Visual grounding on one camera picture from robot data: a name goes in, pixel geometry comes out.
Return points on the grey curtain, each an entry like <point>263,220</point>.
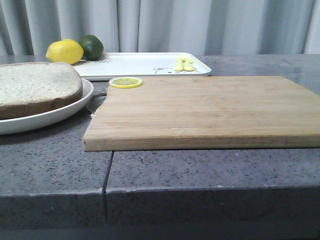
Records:
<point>199,27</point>

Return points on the yellow lemon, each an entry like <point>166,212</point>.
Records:
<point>67,51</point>

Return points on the yellow-green toy piece left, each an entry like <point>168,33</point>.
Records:
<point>179,64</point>

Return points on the yellow-green toy piece right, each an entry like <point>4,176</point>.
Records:
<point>188,64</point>

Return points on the metal cutting board handle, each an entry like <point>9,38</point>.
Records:
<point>95,102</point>

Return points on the wooden cutting board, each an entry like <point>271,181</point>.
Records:
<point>206,112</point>

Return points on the yellow-green toy piece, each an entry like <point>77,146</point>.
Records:
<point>179,64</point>
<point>188,64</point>

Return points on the white round plate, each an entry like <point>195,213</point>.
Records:
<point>33,122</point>

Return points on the green lime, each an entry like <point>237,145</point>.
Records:
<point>92,46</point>

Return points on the white bread slice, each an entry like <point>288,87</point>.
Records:
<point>32,88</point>

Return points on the lemon slice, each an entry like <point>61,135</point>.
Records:
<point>125,82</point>

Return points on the white rectangular tray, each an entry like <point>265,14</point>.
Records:
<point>137,64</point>

